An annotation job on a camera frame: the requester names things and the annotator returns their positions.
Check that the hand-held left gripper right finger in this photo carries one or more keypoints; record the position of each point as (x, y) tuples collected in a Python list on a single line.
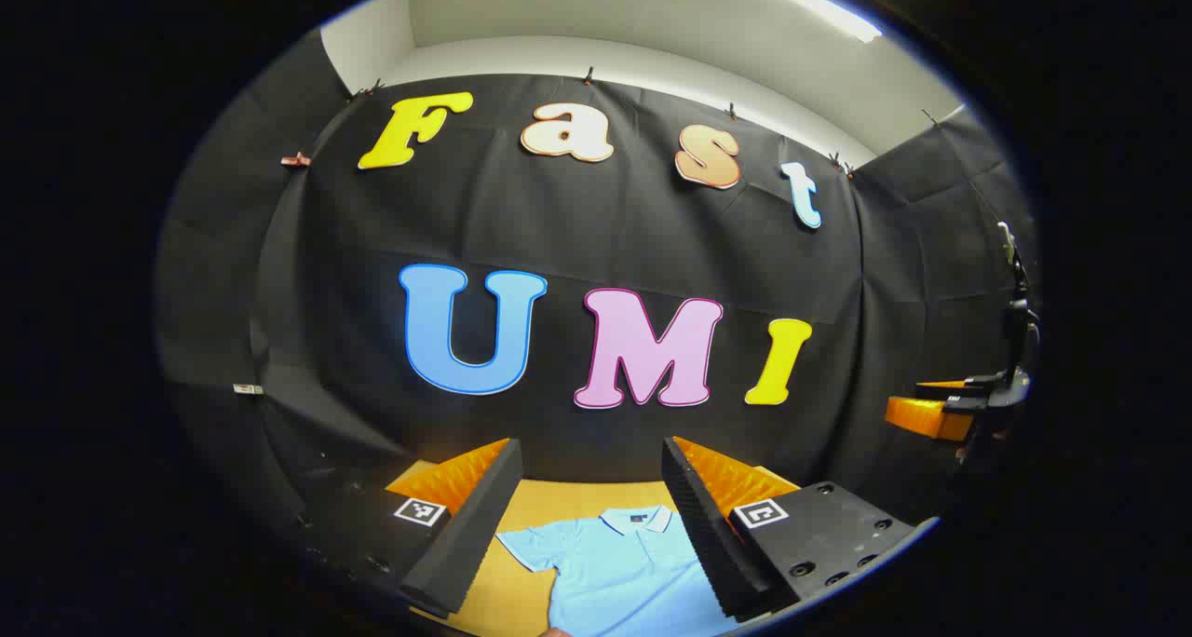
[(708, 544)]

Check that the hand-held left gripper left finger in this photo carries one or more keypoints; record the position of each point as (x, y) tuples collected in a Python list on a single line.
[(475, 535)]

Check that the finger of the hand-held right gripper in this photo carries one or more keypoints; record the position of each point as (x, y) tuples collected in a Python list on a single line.
[(978, 384), (917, 416)]

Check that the light blue polo T-shirt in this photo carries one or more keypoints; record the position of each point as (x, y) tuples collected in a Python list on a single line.
[(615, 581)]

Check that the small white tag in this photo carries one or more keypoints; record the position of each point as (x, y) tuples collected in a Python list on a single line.
[(248, 388)]

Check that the black backdrop cloth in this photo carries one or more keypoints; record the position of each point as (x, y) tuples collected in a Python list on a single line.
[(596, 237)]

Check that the ceiling light strip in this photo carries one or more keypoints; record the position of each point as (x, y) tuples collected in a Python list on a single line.
[(819, 8)]

